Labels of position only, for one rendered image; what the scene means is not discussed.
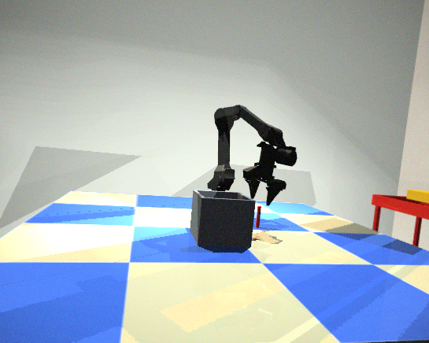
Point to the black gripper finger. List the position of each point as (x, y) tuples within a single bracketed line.
[(271, 195), (253, 185)]

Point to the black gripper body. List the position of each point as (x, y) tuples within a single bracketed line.
[(268, 171)]

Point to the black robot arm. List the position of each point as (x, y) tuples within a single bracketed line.
[(224, 120)]

